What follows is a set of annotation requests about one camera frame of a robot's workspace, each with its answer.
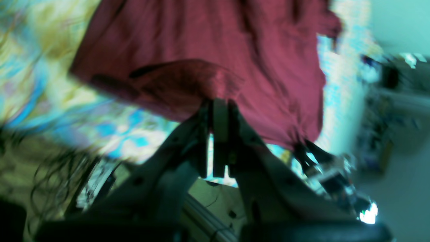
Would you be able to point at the patterned tile tablecloth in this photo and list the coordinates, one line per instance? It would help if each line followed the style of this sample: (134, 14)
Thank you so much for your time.
(39, 39)

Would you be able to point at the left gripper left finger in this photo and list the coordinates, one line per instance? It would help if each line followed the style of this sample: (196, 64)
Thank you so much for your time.
(147, 206)

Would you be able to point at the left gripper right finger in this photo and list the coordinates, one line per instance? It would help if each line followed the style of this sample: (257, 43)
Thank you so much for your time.
(278, 205)

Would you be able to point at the maroon t-shirt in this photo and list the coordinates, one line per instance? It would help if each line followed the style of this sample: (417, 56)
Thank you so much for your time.
(167, 56)

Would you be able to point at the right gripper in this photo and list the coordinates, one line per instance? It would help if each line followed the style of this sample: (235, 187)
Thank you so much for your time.
(333, 175)

